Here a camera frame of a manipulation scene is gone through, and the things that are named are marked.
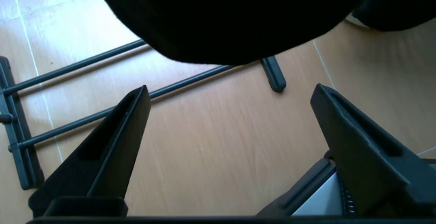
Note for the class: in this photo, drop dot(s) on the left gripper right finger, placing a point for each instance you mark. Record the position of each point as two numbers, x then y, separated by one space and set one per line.
368 162

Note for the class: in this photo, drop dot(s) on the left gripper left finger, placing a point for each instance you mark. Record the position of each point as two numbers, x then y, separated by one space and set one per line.
102 162

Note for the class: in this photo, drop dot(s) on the black clothes rack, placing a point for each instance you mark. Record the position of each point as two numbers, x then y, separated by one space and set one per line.
20 156

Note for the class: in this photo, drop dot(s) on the black shorts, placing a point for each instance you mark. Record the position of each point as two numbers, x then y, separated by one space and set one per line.
231 16

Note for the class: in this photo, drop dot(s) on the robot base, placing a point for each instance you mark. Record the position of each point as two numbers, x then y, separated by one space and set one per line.
316 196

